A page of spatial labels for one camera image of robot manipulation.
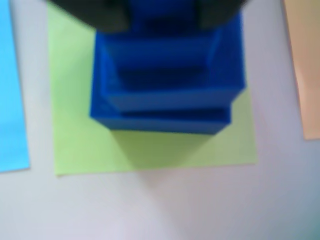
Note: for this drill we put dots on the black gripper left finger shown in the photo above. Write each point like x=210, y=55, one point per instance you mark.
x=100, y=13

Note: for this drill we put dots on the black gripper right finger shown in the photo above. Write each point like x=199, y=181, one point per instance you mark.
x=220, y=11

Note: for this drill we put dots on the tiny blue cube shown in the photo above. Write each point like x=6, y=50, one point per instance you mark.
x=162, y=15

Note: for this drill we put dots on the medium blue cube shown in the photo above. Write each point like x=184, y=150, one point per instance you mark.
x=175, y=98

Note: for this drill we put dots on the large blue cube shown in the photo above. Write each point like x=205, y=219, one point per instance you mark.
x=162, y=125

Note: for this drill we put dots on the orange paper square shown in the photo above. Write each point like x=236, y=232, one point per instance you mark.
x=307, y=75

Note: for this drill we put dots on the green paper square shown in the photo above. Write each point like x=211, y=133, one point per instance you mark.
x=75, y=125

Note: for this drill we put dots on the light blue paper square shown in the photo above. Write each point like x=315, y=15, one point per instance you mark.
x=11, y=87

